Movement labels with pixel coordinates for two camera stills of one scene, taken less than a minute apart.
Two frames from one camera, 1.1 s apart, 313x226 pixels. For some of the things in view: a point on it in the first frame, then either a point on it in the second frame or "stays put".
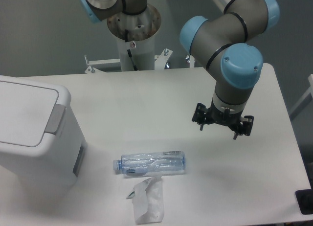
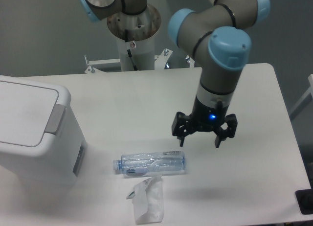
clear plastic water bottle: [152, 163] stays put
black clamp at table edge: [304, 199] stays put
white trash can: [42, 149] stays put
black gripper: [231, 120] to [205, 117]
